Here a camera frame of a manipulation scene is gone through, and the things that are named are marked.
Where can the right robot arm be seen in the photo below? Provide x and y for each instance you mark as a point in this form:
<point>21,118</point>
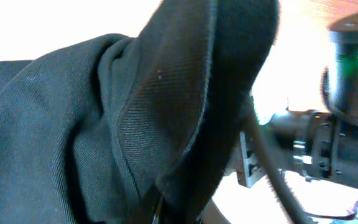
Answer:
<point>324,146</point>

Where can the black polo shirt with logo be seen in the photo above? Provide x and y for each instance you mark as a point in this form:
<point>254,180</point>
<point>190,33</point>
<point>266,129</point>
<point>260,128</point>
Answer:
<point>89,131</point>

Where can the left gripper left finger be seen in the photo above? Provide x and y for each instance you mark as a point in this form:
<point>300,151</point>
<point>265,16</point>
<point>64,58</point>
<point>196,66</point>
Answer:
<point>149,210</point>

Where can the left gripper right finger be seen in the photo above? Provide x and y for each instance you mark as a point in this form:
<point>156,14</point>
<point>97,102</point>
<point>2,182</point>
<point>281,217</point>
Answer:
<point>212,215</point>

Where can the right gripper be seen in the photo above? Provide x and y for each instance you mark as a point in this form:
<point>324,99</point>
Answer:
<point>244,161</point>

